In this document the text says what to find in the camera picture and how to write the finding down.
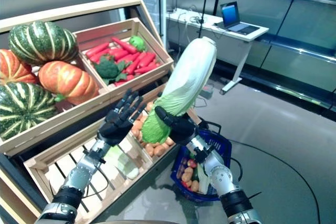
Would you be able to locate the napa cabbage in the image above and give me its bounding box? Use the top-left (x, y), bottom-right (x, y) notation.
top-left (196, 163), bottom-right (212, 195)
top-left (141, 37), bottom-right (217, 145)
top-left (104, 144), bottom-right (140, 180)

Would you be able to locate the wooden crate with potatoes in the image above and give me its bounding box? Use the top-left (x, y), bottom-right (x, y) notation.
top-left (123, 82), bottom-right (203, 166)

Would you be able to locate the black basket handle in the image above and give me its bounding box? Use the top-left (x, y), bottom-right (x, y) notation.
top-left (198, 120), bottom-right (223, 137)

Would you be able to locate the wooden crate with carrots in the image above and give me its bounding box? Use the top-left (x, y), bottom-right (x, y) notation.
top-left (72, 17), bottom-right (174, 99)

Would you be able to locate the orange red carrot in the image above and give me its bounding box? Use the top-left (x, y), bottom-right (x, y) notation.
top-left (109, 48), bottom-right (129, 61)
top-left (111, 36), bottom-right (138, 54)
top-left (85, 41), bottom-right (110, 58)
top-left (138, 52), bottom-right (157, 69)
top-left (133, 62), bottom-right (161, 76)
top-left (125, 57), bottom-right (141, 75)

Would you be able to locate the large wooden pumpkin crate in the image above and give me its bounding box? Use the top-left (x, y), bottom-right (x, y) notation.
top-left (0, 50), bottom-right (111, 156)

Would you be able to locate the wide wooden slatted crate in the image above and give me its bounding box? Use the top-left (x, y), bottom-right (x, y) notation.
top-left (23, 118), bottom-right (155, 224)

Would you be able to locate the dark green broccoli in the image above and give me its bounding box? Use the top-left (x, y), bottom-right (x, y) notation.
top-left (91, 55), bottom-right (129, 86)

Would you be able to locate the black tripod stand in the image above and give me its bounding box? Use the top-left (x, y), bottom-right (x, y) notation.
top-left (154, 0), bottom-right (165, 38)
top-left (195, 0), bottom-right (212, 40)

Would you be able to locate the black router with antennas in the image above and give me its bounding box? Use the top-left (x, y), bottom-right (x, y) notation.
top-left (167, 0), bottom-right (179, 14)

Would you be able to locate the white desk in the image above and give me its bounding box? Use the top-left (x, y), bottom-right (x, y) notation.
top-left (165, 8), bottom-right (270, 95)

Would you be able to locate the purple eggplant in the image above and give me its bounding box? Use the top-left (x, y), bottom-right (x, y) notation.
top-left (177, 159), bottom-right (186, 176)

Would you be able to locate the orange pumpkin with green stem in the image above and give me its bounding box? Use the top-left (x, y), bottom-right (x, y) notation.
top-left (38, 60), bottom-right (100, 106)

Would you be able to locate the wooden display stand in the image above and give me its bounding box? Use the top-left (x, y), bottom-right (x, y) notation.
top-left (0, 0), bottom-right (200, 224)

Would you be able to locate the glass display shelving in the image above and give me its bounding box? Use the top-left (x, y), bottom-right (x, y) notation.
top-left (211, 0), bottom-right (336, 116)

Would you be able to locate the light green round vegetable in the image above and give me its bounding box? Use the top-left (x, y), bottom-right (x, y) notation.
top-left (128, 35), bottom-right (147, 52)

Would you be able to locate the green striped pumpkin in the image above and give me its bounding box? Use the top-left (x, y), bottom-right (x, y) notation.
top-left (0, 81), bottom-right (59, 141)
top-left (8, 20), bottom-right (79, 65)

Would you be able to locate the black floor cable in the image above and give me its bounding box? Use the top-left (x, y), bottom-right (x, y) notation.
top-left (229, 140), bottom-right (321, 224)

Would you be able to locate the open grey laptop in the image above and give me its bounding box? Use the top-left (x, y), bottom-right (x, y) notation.
top-left (219, 1), bottom-right (260, 36)

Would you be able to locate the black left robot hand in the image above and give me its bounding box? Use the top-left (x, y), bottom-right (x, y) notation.
top-left (99, 89), bottom-right (147, 147)

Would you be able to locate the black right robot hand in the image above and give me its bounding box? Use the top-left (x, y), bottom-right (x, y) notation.
top-left (154, 105), bottom-right (200, 146)

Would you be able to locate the grey box with red top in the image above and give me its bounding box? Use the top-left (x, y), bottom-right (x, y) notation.
top-left (201, 83), bottom-right (215, 100)

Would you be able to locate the blue plastic shopping basket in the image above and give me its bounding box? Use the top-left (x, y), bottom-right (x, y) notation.
top-left (170, 128), bottom-right (233, 202)

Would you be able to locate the orange striped pumpkin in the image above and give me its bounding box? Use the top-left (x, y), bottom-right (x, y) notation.
top-left (0, 48), bottom-right (40, 86)

